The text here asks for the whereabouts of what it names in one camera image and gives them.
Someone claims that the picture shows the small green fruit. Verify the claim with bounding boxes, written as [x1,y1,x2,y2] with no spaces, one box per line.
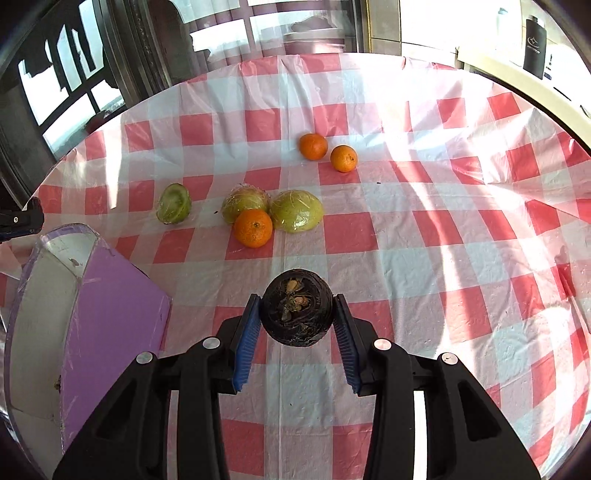
[221,184,270,225]

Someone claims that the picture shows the orange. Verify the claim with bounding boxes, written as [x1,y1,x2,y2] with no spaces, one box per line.
[232,209,273,248]
[329,145,359,173]
[298,133,328,161]

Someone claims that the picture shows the red white checkered tablecloth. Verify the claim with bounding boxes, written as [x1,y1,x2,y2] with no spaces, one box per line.
[0,52,591,480]

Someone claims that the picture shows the green half fruit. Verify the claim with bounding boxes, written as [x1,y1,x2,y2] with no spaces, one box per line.
[156,183,192,225]

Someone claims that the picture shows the large green fruit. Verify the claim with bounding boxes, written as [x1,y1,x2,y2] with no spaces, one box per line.
[270,190,325,233]

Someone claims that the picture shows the black bottle on counter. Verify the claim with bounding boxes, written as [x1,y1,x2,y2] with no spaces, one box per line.
[523,15,547,79]

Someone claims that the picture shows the dark purple mangosteen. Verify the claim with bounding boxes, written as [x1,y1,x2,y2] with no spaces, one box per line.
[259,269,334,348]

